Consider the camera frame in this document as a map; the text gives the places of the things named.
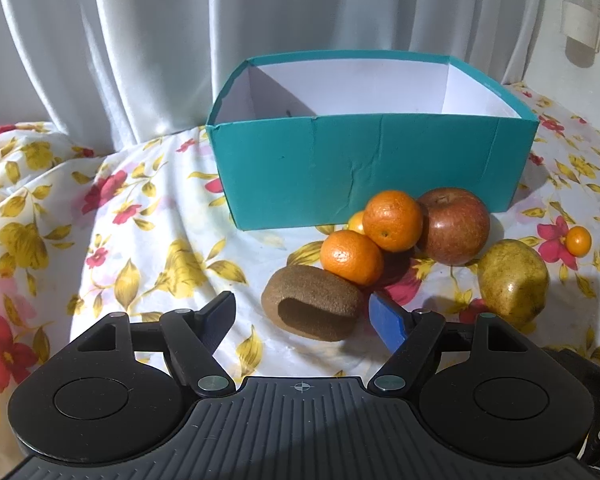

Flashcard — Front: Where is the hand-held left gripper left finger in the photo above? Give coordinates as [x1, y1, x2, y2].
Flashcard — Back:
[72, 291, 237, 398]

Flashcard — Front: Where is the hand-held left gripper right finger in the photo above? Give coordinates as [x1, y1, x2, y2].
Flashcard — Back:
[367, 292, 533, 401]

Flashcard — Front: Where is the brown kiwi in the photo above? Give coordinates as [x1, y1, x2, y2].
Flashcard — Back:
[261, 266, 365, 342]

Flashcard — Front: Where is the orange tangerine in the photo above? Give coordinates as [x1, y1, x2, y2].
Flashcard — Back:
[363, 190, 424, 253]
[320, 230, 385, 287]

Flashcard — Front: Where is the red apple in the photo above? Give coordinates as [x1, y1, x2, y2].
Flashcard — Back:
[415, 187, 491, 267]

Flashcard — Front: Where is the yellow-green pear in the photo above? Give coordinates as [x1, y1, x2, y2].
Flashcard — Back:
[477, 239, 551, 325]

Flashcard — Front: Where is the teal cardboard box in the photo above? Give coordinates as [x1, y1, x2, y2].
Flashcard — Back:
[205, 50, 540, 231]

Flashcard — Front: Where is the floral printed cloth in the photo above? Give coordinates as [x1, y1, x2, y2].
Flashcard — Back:
[0, 80, 600, 480]

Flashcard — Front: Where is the white curtain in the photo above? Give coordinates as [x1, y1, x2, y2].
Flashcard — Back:
[0, 0, 551, 156]

